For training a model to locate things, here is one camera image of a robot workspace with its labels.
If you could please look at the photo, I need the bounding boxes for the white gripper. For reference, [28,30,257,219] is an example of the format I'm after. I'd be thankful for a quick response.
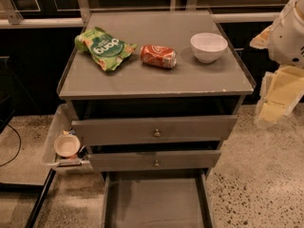
[249,0,304,126]

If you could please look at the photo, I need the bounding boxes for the orange coke can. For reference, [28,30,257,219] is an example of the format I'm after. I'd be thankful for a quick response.
[140,45,177,69]

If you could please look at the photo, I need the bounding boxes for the top grey drawer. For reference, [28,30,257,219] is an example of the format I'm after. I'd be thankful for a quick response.
[72,115,237,145]

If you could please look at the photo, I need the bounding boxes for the grey drawer cabinet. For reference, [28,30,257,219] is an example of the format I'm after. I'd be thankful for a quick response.
[56,10,257,179]

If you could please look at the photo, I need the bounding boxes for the middle grey drawer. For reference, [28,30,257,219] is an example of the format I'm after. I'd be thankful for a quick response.
[89,150,221,172]

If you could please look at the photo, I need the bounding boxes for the open bottom grey drawer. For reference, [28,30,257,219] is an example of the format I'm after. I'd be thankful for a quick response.
[101,169,216,228]

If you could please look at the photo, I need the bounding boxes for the white bowl on cabinet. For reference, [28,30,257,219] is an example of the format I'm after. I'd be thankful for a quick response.
[190,32,228,63]

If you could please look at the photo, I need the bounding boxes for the green chip bag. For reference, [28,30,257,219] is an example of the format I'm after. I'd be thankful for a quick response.
[74,27,138,72]

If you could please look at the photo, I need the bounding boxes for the small white bowl in bin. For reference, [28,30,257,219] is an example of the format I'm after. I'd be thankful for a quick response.
[54,134,81,158]

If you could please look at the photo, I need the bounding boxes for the metal railing frame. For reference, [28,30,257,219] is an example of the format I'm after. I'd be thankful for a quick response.
[0,0,290,28]

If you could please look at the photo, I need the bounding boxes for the black floor cable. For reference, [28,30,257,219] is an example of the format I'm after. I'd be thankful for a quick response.
[0,121,23,168]

